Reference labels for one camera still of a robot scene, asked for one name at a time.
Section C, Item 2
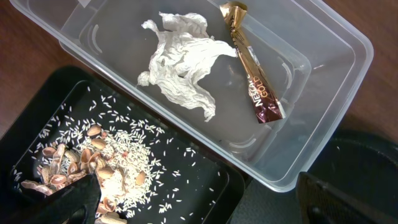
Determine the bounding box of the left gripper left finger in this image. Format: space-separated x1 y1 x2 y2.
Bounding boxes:
18 174 101 223

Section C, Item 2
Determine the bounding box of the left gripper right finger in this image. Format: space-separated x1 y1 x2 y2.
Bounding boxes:
295 172 397 224

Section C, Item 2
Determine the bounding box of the nut shells and rice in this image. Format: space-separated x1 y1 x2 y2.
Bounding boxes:
11 82 228 223

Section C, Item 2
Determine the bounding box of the gold coffee sachet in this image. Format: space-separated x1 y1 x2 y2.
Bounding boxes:
220 1 285 123

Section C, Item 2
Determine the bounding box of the white napkin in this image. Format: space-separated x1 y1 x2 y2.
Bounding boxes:
137 12 238 122

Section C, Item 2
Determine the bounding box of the round black tray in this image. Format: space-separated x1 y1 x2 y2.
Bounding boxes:
231 131 397 224

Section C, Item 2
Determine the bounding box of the black rectangular tray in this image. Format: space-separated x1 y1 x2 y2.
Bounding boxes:
1 67 244 223

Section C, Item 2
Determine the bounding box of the clear plastic bin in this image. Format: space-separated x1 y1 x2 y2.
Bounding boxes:
12 0 374 192

